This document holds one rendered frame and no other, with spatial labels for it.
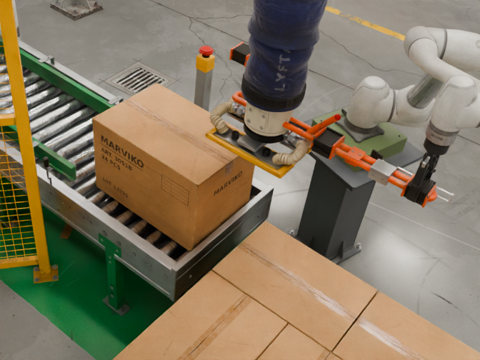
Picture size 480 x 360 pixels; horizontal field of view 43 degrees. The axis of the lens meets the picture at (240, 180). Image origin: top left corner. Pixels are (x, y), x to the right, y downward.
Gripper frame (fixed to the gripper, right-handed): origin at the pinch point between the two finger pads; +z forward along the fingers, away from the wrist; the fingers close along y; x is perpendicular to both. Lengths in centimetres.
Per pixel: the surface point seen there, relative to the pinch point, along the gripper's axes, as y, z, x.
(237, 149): 15, 11, -62
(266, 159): 12, 11, -51
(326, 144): 5.3, -2.2, -32.8
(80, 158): 10, 73, -154
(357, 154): 1.0, -1.1, -22.8
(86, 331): 53, 127, -107
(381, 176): 3.6, 0.4, -11.7
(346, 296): -5, 73, -11
